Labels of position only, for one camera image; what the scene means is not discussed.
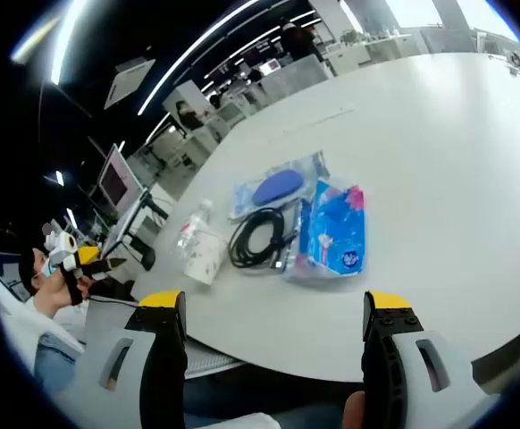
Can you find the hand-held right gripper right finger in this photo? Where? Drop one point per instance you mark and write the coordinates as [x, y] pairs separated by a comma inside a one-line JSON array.
[[389, 357]]

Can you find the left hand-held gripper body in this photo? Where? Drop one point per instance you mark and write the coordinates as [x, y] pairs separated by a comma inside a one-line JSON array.
[[65, 245]]

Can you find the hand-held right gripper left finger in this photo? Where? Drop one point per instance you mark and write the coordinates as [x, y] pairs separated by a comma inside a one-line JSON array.
[[161, 357]]

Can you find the white paper cup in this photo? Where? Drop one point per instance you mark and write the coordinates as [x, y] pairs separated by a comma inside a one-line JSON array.
[[204, 263]]

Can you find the clear water bottle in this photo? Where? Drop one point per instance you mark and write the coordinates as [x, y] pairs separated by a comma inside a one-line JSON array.
[[195, 223]]

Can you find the blue tissue pack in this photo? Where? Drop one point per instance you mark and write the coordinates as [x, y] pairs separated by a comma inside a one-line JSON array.
[[331, 232]]

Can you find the clear bag with blue pad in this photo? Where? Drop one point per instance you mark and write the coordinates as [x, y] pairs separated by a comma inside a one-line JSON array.
[[278, 187]]

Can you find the person's left hand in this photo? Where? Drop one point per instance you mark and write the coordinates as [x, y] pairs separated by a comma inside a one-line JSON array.
[[63, 292]]

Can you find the person's right hand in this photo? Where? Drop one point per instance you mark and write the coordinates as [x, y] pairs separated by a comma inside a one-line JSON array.
[[354, 411]]

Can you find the tilted monitor stand desk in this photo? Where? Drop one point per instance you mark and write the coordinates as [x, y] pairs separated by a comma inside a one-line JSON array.
[[130, 232]]

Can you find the computer monitor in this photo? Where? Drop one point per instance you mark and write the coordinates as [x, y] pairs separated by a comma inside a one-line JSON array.
[[117, 179]]

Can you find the ceiling air conditioner panel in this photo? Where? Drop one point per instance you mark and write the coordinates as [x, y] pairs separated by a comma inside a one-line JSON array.
[[128, 82]]

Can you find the white table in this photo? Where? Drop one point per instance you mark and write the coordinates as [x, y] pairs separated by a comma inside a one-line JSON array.
[[421, 179]]

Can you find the long ceiling light strip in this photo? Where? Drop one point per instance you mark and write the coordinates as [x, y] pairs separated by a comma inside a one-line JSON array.
[[188, 58], [65, 40]]

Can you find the long white strip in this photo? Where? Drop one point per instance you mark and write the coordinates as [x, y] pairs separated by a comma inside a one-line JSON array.
[[331, 114]]

